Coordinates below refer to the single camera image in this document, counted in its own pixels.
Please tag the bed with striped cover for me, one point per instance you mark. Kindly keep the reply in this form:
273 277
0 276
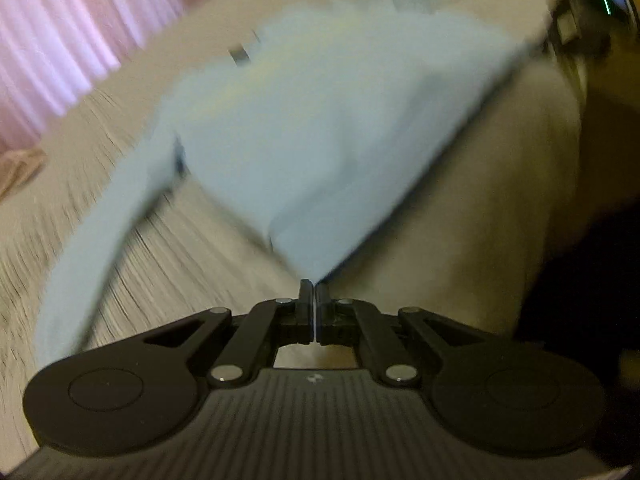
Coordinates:
175 270

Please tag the pink sheer curtain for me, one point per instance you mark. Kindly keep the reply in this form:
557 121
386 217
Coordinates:
60 35

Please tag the light blue sweatshirt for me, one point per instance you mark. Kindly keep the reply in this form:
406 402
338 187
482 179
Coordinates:
325 135

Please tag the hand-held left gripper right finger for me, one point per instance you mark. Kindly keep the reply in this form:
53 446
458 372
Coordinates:
322 310

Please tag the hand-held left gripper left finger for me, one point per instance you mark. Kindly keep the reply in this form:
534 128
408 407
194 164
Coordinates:
305 310

